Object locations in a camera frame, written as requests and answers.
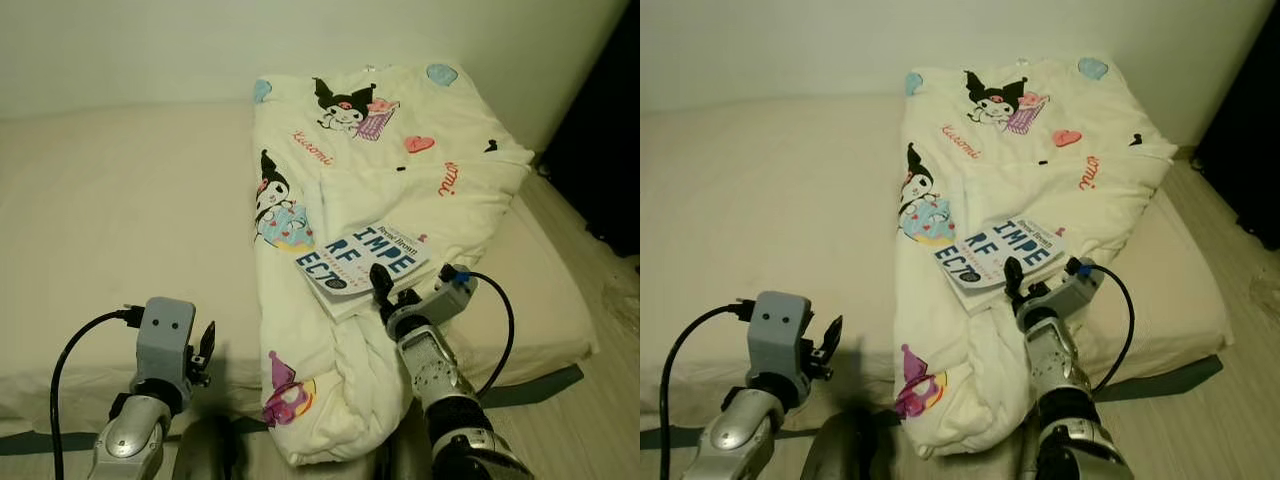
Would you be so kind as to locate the white book with blue letters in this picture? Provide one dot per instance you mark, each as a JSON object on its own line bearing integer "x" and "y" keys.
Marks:
{"x": 365, "y": 260}
{"x": 1005, "y": 255}

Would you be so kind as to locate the cream quilt with cartoon print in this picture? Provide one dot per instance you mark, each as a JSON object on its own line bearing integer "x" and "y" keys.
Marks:
{"x": 400, "y": 180}
{"x": 1040, "y": 170}

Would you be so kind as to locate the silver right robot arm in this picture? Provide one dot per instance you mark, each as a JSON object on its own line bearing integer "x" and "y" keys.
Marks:
{"x": 1060, "y": 380}
{"x": 435, "y": 380}

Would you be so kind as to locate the grey left robot leg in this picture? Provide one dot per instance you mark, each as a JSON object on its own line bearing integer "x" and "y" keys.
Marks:
{"x": 205, "y": 450}
{"x": 835, "y": 450}

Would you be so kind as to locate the grey robot leg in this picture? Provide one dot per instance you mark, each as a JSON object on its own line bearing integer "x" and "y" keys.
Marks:
{"x": 405, "y": 462}
{"x": 205, "y": 450}
{"x": 1028, "y": 455}
{"x": 835, "y": 450}

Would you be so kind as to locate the mattress with beige sheet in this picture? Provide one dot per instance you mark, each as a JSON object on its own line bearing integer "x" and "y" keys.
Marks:
{"x": 780, "y": 200}
{"x": 130, "y": 200}

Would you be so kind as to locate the grey right robot leg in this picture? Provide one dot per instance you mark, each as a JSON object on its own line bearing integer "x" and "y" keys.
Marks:
{"x": 1028, "y": 455}
{"x": 405, "y": 462}

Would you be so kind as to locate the dark cabinet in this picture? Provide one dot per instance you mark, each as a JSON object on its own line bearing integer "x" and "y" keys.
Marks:
{"x": 600, "y": 120}
{"x": 1245, "y": 150}

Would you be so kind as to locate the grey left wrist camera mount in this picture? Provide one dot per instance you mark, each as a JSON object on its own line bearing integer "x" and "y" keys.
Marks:
{"x": 165, "y": 335}
{"x": 780, "y": 335}

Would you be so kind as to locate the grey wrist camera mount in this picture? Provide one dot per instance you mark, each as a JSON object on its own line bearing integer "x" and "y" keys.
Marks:
{"x": 1070, "y": 290}
{"x": 445, "y": 295}
{"x": 165, "y": 335}
{"x": 780, "y": 335}

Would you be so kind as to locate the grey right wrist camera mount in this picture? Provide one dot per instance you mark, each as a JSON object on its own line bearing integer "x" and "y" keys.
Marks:
{"x": 1070, "y": 290}
{"x": 445, "y": 295}

